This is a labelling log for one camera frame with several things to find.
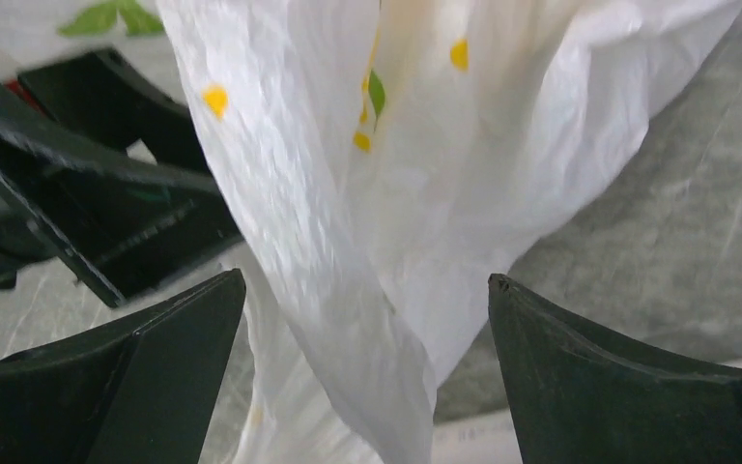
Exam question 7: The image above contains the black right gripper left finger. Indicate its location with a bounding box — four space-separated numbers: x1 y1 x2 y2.
0 270 246 463

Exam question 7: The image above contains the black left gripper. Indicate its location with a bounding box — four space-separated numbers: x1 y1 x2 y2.
0 48 243 307

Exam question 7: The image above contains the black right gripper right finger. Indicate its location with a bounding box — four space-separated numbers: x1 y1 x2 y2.
488 275 742 463

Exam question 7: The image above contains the white printed plastic bag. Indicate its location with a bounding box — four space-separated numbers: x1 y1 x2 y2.
0 1 742 463

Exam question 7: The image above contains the white PVC pipe frame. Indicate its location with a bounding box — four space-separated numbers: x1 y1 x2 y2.
433 349 523 463

